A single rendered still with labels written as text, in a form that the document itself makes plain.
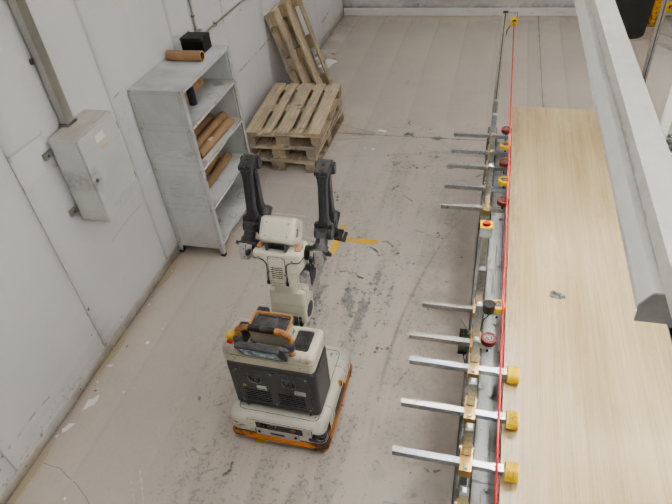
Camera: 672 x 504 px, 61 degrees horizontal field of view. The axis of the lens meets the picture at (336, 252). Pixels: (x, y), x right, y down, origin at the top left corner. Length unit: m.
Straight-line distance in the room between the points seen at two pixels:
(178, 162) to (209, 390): 1.79
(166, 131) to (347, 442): 2.61
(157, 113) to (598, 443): 3.55
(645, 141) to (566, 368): 1.66
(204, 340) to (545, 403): 2.58
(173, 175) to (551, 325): 3.08
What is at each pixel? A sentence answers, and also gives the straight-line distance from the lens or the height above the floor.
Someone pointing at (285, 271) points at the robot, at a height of 1.13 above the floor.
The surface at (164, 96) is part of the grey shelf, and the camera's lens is 4.42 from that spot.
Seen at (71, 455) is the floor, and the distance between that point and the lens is 4.21.
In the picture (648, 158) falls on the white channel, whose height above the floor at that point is 2.46.
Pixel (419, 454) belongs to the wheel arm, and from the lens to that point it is 2.58.
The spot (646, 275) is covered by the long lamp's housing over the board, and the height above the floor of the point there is 2.37.
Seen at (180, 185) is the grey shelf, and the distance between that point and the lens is 4.82.
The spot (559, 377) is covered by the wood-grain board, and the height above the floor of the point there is 0.90.
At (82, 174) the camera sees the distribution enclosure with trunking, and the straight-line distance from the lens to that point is 3.89.
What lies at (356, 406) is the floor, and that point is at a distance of 3.88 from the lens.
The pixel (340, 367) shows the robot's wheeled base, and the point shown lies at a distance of 3.73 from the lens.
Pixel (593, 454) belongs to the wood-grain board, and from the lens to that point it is 2.79.
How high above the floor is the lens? 3.20
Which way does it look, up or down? 40 degrees down
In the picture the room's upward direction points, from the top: 6 degrees counter-clockwise
